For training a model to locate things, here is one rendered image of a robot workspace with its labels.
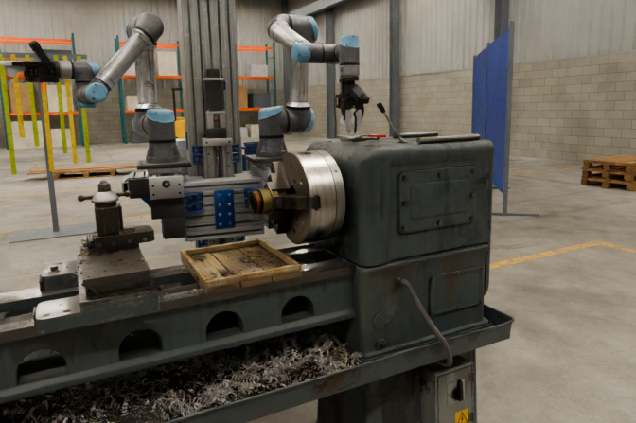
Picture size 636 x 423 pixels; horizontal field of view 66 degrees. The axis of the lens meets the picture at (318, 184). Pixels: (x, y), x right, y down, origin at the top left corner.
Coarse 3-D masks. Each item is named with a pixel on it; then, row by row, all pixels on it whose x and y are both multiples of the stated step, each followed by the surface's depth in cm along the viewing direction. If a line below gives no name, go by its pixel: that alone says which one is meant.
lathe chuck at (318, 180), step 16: (288, 160) 166; (304, 160) 158; (320, 160) 160; (288, 176) 167; (304, 176) 156; (320, 176) 156; (288, 192) 171; (304, 192) 157; (320, 192) 154; (320, 208) 154; (336, 208) 157; (304, 224) 159; (320, 224) 157; (304, 240) 161; (320, 240) 168
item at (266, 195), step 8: (256, 192) 159; (264, 192) 159; (272, 192) 160; (248, 200) 163; (256, 200) 157; (264, 200) 158; (272, 200) 159; (256, 208) 158; (264, 208) 159; (272, 208) 160
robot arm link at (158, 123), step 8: (152, 112) 209; (160, 112) 210; (168, 112) 212; (144, 120) 215; (152, 120) 209; (160, 120) 209; (168, 120) 211; (144, 128) 216; (152, 128) 210; (160, 128) 210; (168, 128) 212; (152, 136) 211; (160, 136) 210; (168, 136) 212
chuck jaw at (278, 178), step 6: (276, 162) 169; (282, 162) 170; (270, 168) 171; (276, 168) 168; (282, 168) 168; (270, 174) 166; (276, 174) 167; (282, 174) 167; (270, 180) 167; (276, 180) 166; (282, 180) 166; (288, 180) 167; (264, 186) 166; (270, 186) 163; (276, 186) 164; (282, 186) 165; (288, 186) 166; (282, 192) 168
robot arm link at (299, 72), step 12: (300, 24) 218; (312, 24) 221; (312, 36) 223; (300, 72) 226; (300, 84) 228; (300, 96) 229; (288, 108) 231; (300, 108) 229; (300, 120) 231; (312, 120) 234; (288, 132) 234; (300, 132) 237
